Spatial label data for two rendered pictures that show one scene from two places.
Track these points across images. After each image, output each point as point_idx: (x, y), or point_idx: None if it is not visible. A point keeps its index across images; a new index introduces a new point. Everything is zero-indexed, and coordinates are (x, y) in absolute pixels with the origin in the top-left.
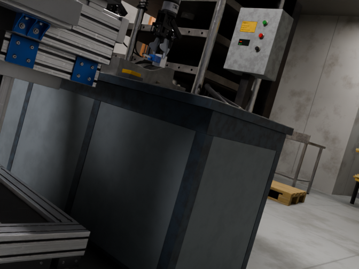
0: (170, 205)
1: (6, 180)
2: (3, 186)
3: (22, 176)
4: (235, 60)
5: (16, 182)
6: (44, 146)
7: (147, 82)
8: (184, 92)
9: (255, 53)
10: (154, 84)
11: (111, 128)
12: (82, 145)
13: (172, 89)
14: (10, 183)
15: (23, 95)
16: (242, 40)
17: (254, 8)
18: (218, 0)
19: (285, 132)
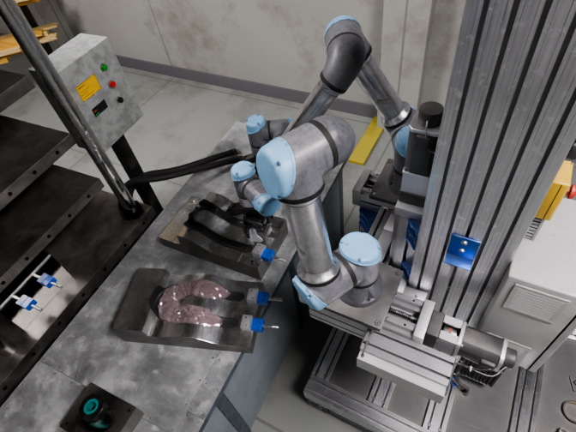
0: (339, 208)
1: (343, 342)
2: (347, 342)
3: (261, 396)
4: (108, 133)
5: (336, 337)
6: (267, 354)
7: (328, 189)
8: (343, 162)
9: (121, 105)
10: (331, 184)
11: None
12: (294, 289)
13: (339, 171)
14: (346, 335)
15: (216, 417)
16: (96, 107)
17: (75, 61)
18: (65, 95)
19: None
